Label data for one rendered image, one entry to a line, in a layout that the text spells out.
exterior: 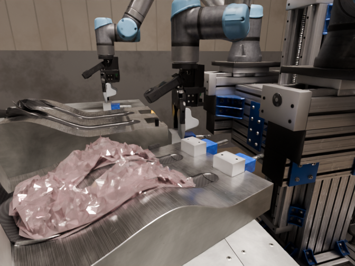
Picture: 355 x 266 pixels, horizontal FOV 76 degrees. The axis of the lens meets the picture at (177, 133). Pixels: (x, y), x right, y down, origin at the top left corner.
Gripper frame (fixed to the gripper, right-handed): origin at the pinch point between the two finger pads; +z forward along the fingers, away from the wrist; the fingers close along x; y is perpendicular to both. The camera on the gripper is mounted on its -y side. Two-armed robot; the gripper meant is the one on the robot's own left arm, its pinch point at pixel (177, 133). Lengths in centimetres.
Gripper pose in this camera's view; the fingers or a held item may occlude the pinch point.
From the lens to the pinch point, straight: 68.8
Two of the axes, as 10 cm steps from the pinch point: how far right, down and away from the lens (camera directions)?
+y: 9.7, -0.8, 2.4
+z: 0.0, 9.5, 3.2
